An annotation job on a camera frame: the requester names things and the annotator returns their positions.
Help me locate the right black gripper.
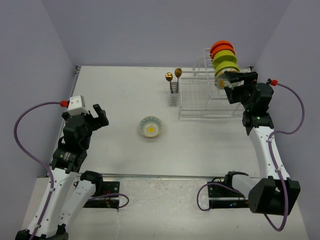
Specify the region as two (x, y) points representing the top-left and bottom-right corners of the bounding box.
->
(224, 72), (259, 112)

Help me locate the floral white bowl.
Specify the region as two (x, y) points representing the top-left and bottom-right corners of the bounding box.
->
(214, 68), (243, 90)

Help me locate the blue yellow patterned bowl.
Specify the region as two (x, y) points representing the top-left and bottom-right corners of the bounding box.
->
(138, 116), (163, 138)

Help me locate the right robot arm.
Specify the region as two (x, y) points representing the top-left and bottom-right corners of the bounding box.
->
(223, 71), (301, 216)

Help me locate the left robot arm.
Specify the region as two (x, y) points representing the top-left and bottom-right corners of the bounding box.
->
(15, 100), (109, 240)

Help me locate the green bowl front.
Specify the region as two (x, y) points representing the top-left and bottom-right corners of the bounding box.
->
(215, 60), (240, 76)

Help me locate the green bowl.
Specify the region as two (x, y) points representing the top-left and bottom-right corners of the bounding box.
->
(215, 60), (240, 76)
(217, 50), (236, 56)
(212, 54), (238, 68)

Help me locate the green bowl middle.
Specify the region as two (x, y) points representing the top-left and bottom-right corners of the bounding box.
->
(212, 54), (238, 68)

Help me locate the green bowl back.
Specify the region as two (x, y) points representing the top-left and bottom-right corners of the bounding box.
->
(217, 50), (236, 56)

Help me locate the orange bowl front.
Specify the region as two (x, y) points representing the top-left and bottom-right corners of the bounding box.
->
(210, 44), (235, 58)

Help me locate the orange bowl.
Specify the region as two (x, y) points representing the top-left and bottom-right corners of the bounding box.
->
(210, 40), (234, 51)
(210, 44), (235, 58)

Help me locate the orange bowl back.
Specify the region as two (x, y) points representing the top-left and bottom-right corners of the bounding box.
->
(210, 40), (234, 51)

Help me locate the gold spoon right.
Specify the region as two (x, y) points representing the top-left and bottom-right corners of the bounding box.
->
(174, 68), (183, 93)

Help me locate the gold spoon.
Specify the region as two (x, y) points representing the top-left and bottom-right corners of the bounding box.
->
(174, 68), (183, 93)
(165, 72), (174, 94)

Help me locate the gold spoon left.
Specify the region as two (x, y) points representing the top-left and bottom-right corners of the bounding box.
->
(165, 72), (174, 94)

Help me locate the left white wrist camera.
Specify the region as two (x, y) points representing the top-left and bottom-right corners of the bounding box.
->
(67, 95), (88, 116)

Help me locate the white wire dish rack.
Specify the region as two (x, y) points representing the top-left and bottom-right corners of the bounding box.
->
(178, 48), (251, 120)

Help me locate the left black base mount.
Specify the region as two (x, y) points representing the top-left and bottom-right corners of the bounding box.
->
(83, 181), (120, 209)

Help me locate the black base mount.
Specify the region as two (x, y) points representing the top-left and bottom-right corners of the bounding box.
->
(207, 185), (249, 210)
(83, 181), (120, 209)

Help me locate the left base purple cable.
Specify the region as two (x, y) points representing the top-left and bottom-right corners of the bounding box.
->
(88, 193), (130, 209)

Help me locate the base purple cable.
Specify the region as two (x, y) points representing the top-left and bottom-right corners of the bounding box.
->
(88, 193), (130, 209)
(196, 181), (243, 212)

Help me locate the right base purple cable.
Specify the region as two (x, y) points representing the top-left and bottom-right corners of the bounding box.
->
(196, 181), (243, 212)

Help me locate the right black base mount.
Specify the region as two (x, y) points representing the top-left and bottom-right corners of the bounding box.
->
(207, 185), (249, 210)

